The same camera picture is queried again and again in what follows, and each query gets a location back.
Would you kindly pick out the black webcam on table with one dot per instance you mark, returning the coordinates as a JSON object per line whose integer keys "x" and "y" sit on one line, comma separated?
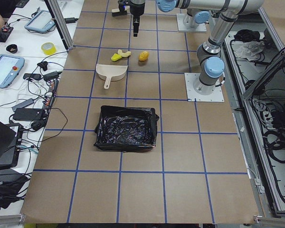
{"x": 43, "y": 65}

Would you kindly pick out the yellow tape roll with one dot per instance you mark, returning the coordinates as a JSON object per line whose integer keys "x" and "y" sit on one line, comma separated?
{"x": 48, "y": 48}

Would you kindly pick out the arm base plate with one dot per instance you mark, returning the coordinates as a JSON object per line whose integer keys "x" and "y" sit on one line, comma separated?
{"x": 198, "y": 92}
{"x": 195, "y": 23}

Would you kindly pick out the beige hand brush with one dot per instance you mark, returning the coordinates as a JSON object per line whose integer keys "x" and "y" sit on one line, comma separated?
{"x": 119, "y": 12}

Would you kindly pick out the black laptop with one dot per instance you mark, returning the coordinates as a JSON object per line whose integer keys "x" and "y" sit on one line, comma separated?
{"x": 10, "y": 140}

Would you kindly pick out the beige plastic dustpan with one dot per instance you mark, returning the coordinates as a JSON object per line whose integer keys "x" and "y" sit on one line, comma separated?
{"x": 110, "y": 73}

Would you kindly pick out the blue teach pendant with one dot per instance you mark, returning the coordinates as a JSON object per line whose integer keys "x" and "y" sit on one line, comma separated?
{"x": 10, "y": 67}
{"x": 42, "y": 22}

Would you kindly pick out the orange trash ball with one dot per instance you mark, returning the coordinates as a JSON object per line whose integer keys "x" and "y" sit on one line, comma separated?
{"x": 143, "y": 56}

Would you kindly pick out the yellow sponge piece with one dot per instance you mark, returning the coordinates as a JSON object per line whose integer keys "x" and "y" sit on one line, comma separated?
{"x": 115, "y": 57}

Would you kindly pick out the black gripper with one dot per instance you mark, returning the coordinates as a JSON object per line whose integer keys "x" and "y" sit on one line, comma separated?
{"x": 135, "y": 9}

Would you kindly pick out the pale curved peel piece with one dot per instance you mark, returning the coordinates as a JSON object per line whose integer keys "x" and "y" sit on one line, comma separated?
{"x": 124, "y": 54}

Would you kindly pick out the aluminium frame post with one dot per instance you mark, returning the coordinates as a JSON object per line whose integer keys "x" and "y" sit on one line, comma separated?
{"x": 60, "y": 23}

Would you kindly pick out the far blue teach pendant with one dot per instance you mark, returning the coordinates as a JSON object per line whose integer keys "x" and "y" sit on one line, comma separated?
{"x": 42, "y": 22}

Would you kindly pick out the white crumpled cloth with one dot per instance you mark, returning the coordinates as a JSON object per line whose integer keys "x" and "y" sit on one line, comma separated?
{"x": 250, "y": 50}

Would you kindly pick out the bin with black bag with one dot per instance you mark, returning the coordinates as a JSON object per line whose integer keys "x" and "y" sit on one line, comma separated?
{"x": 126, "y": 129}

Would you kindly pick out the near blue teach pendant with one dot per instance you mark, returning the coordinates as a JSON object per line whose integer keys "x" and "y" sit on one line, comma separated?
{"x": 10, "y": 67}

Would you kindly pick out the black power adapter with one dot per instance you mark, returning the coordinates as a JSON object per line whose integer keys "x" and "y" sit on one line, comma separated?
{"x": 28, "y": 114}

